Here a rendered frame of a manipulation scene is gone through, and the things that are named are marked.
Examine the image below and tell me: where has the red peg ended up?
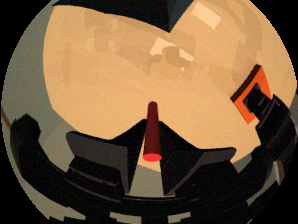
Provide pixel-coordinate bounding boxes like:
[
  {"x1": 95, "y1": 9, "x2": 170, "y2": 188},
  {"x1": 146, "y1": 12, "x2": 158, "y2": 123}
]
[{"x1": 142, "y1": 101, "x2": 162, "y2": 161}]

